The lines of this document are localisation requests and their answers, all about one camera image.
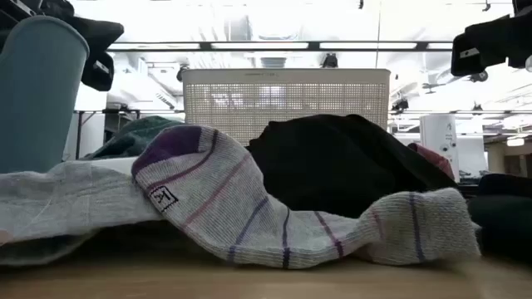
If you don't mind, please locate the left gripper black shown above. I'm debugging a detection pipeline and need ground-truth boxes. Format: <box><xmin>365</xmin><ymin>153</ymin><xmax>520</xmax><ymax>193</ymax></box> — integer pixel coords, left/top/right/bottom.
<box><xmin>39</xmin><ymin>0</ymin><xmax>125</xmax><ymax>92</ymax></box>

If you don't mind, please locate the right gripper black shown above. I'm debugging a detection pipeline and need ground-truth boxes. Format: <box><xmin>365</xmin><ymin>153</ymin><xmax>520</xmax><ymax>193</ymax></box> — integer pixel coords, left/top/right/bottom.
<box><xmin>451</xmin><ymin>0</ymin><xmax>532</xmax><ymax>78</ymax></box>

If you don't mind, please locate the teal green patterned cloth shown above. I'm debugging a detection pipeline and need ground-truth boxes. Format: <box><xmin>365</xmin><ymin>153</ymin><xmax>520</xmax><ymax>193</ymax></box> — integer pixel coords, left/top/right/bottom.
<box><xmin>82</xmin><ymin>115</ymin><xmax>184</xmax><ymax>161</ymax></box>

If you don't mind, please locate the maroon cloth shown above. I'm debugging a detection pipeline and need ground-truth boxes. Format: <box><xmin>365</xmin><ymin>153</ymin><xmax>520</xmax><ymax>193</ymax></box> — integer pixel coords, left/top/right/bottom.
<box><xmin>406</xmin><ymin>142</ymin><xmax>456</xmax><ymax>180</ymax></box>

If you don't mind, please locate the plain grey sock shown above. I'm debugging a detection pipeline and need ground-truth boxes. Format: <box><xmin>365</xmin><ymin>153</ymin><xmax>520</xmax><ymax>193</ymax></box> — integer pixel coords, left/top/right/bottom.
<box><xmin>0</xmin><ymin>159</ymin><xmax>164</xmax><ymax>267</ymax></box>

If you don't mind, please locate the small dark cloth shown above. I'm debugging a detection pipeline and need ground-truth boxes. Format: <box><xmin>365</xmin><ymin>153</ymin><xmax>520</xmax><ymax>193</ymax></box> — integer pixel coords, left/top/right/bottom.
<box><xmin>467</xmin><ymin>173</ymin><xmax>532</xmax><ymax>261</ymax></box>

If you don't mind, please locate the large black cloth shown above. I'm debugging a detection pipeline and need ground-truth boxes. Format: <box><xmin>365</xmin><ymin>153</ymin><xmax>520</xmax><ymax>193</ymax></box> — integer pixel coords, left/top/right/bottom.
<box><xmin>244</xmin><ymin>114</ymin><xmax>458</xmax><ymax>219</ymax></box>

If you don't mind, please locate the grey sock with purple stripes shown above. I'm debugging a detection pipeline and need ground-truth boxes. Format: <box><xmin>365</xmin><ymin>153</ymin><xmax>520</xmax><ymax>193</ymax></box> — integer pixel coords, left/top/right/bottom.
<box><xmin>131</xmin><ymin>123</ymin><xmax>482</xmax><ymax>270</ymax></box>

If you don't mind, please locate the teal plastic bin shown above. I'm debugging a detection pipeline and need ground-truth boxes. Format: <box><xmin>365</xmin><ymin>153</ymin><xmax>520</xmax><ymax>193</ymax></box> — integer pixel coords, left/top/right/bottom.
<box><xmin>0</xmin><ymin>15</ymin><xmax>91</xmax><ymax>174</ymax></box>

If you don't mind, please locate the white perforated laundry basket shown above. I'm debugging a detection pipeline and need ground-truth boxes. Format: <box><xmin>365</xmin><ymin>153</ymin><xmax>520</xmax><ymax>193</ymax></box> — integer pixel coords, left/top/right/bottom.
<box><xmin>181</xmin><ymin>68</ymin><xmax>392</xmax><ymax>146</ymax></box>

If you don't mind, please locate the black overhead crossbar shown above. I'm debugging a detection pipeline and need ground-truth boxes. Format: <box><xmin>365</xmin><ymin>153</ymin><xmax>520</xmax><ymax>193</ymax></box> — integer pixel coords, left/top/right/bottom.
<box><xmin>106</xmin><ymin>40</ymin><xmax>454</xmax><ymax>53</ymax></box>

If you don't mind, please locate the thin hanging cable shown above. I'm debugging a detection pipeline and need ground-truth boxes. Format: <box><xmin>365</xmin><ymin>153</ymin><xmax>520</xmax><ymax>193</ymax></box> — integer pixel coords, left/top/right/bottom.
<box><xmin>375</xmin><ymin>0</ymin><xmax>382</xmax><ymax>70</ymax></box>

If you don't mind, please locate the black aluminium table frame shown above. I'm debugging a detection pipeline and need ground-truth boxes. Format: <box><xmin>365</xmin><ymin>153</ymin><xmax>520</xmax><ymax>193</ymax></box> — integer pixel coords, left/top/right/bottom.
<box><xmin>456</xmin><ymin>182</ymin><xmax>480</xmax><ymax>199</ymax></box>

